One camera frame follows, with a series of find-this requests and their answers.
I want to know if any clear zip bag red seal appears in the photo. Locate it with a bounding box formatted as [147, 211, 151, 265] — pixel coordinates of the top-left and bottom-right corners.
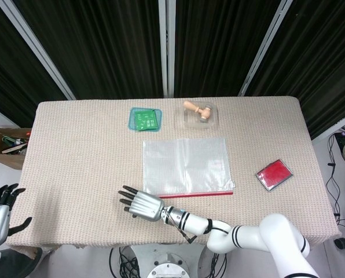
[142, 137, 237, 199]

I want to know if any red ink pad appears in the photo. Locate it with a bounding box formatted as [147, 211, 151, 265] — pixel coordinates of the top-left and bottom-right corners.
[255, 159, 294, 192]

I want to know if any aluminium frame post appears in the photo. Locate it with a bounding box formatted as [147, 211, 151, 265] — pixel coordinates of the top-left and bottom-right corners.
[0, 0, 76, 101]
[238, 0, 293, 97]
[157, 0, 177, 98]

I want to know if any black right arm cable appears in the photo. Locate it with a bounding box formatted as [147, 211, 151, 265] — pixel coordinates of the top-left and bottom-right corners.
[172, 220, 231, 244]

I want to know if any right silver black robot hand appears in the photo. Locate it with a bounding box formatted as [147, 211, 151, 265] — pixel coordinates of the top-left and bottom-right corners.
[118, 185, 165, 222]

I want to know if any teal plastic tray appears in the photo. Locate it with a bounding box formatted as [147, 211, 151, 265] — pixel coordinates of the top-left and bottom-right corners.
[127, 107, 164, 133]

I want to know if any clear plastic container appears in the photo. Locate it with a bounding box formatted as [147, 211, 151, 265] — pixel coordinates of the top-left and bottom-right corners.
[175, 101, 220, 130]

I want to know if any black cable bundle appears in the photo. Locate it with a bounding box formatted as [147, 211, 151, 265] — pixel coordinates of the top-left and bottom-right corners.
[197, 250, 229, 278]
[108, 246, 141, 278]

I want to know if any green card packet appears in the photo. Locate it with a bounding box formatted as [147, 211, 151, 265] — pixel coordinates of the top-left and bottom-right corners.
[134, 109, 158, 131]

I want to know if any cardboard box with clutter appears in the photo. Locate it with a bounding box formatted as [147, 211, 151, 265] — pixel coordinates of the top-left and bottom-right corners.
[0, 127, 33, 170]

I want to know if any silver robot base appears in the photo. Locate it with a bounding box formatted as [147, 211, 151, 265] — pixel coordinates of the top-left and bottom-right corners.
[146, 251, 190, 278]

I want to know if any beige waffle tablecloth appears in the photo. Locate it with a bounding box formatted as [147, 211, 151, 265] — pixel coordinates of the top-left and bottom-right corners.
[5, 96, 342, 253]

